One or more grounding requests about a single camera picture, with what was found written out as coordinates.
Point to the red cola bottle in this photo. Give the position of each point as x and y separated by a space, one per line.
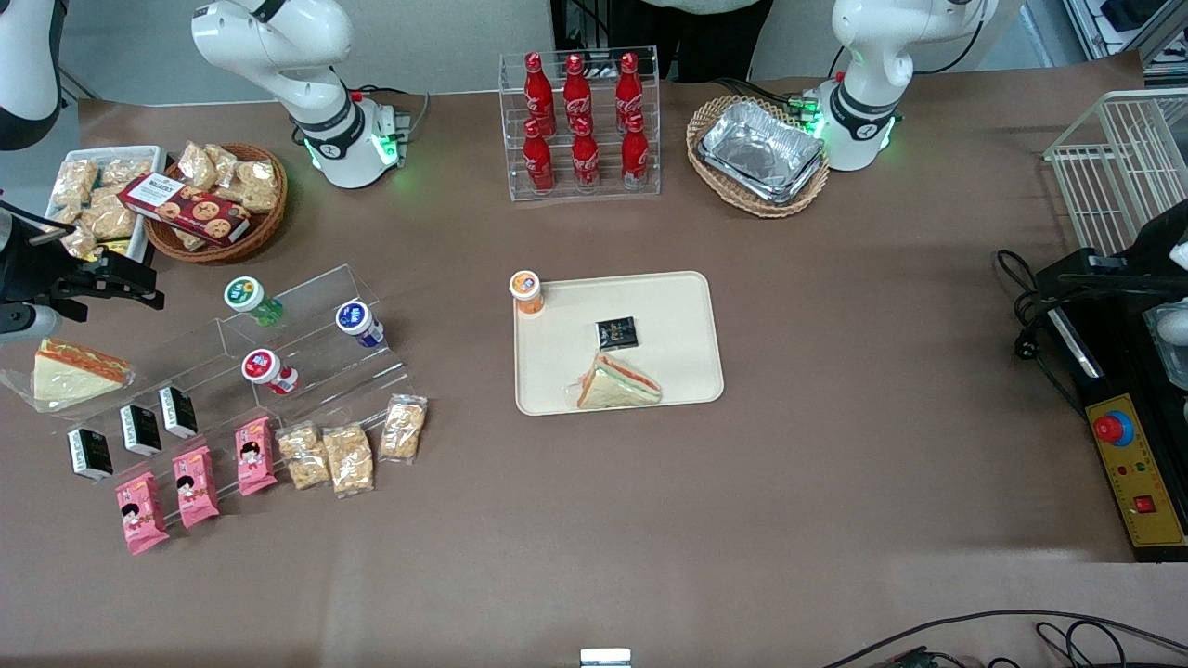
628 91
576 93
538 162
538 97
586 160
635 156

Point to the clear plastic container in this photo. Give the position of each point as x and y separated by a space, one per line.
1171 366

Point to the black machine with yellow panel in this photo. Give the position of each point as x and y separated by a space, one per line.
1114 371

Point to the wrapped triangle sandwich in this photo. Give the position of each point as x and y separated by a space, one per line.
70 376
617 385

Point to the black small pack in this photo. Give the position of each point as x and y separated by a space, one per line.
91 454
178 412
617 332
141 430

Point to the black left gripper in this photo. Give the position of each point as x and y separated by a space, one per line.
1154 249

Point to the red cookie box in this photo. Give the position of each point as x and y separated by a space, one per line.
186 209

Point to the light wicker basket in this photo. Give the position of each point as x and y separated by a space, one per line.
733 197

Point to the dark brown wicker basket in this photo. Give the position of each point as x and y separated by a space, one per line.
264 227

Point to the pink snack pack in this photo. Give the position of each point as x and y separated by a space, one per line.
255 456
196 487
141 512

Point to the clear acrylic stepped display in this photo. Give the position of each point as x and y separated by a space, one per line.
325 366

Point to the small white box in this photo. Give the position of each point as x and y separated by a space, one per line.
605 658

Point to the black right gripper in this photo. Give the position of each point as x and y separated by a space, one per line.
26 266

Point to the person in dark trousers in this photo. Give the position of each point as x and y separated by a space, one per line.
715 42

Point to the beige plastic tray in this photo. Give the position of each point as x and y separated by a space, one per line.
668 325

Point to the blue gum bottle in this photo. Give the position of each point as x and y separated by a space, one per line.
357 322

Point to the clear cereal snack bag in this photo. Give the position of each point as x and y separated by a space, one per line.
190 240
197 165
303 456
404 429
127 171
349 460
74 183
109 218
258 186
225 162
80 243

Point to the red gum bottle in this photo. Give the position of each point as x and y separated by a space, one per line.
267 369

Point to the green gum bottle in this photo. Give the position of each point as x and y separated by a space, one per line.
251 299

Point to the orange gum bottle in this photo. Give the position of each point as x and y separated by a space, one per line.
526 291

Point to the silver foil tray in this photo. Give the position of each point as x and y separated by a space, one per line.
761 153

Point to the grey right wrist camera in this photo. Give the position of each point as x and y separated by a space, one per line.
28 322

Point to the clear acrylic bottle rack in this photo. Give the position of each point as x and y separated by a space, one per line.
603 190

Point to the aluminium frame rack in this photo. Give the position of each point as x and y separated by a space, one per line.
1151 37

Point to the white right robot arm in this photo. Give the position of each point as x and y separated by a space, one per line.
316 102

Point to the white plastic bin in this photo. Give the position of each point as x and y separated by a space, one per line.
139 246

